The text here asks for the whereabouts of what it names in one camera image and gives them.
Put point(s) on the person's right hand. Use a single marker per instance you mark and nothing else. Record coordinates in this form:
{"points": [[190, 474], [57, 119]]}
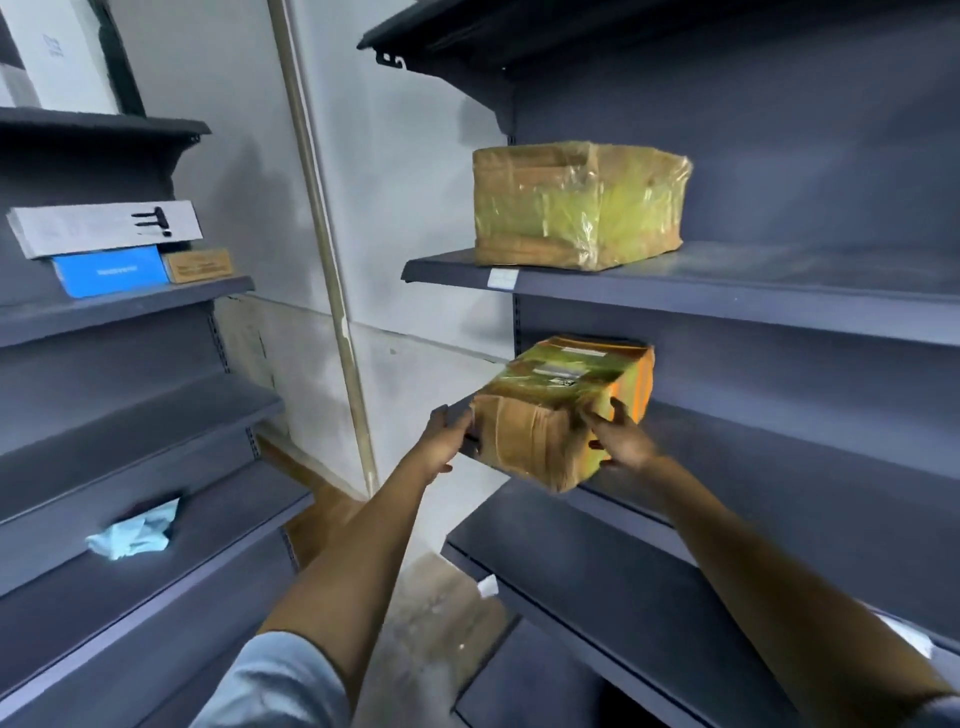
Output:
{"points": [[628, 444]]}

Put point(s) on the person's left hand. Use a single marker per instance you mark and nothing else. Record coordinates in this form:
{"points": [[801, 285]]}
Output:
{"points": [[439, 442]]}

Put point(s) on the person's right thumb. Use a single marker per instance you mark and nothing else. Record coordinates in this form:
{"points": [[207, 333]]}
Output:
{"points": [[621, 412]]}

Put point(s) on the person's left fingers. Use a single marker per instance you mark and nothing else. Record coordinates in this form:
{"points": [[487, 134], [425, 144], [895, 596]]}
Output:
{"points": [[461, 427]]}

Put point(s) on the small taped cardboard parcel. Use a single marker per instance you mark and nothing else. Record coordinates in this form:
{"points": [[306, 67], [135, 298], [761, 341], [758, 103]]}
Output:
{"points": [[555, 405]]}

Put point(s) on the person's right forearm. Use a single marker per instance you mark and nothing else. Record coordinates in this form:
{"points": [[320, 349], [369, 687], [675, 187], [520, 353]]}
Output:
{"points": [[772, 592]]}

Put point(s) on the person's left forearm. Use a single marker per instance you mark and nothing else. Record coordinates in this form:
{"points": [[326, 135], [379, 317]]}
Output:
{"points": [[360, 555]]}

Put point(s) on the white shelf label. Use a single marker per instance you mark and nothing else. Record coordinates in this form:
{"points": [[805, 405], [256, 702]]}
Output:
{"points": [[487, 586], [502, 278], [906, 634]]}

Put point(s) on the grey metal shelving unit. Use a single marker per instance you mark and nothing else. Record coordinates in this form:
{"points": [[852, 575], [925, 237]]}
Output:
{"points": [[112, 420], [787, 337]]}

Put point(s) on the large plastic-wrapped cardboard parcel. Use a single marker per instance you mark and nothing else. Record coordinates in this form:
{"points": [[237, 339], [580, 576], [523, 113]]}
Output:
{"points": [[577, 206]]}

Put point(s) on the small brown cardboard box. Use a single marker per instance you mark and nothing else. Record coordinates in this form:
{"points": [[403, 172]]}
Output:
{"points": [[196, 265]]}

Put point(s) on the light blue shirt sleeve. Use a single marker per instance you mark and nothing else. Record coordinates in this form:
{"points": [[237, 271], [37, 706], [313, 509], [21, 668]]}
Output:
{"points": [[274, 686]]}

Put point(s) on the crumpled light blue cloth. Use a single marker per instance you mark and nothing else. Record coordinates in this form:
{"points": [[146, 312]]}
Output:
{"points": [[135, 531]]}

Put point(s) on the blue flat box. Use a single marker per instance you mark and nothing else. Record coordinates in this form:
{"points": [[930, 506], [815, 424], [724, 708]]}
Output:
{"points": [[109, 271]]}

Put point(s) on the flat white box black print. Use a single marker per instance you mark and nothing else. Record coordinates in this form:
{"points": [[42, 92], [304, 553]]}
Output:
{"points": [[90, 226]]}

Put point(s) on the large white box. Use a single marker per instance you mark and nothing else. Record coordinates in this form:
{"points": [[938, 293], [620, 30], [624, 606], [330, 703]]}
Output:
{"points": [[64, 52]]}

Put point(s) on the beige wall pipe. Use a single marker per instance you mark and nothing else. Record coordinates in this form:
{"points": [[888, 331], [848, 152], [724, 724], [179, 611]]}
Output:
{"points": [[322, 240]]}

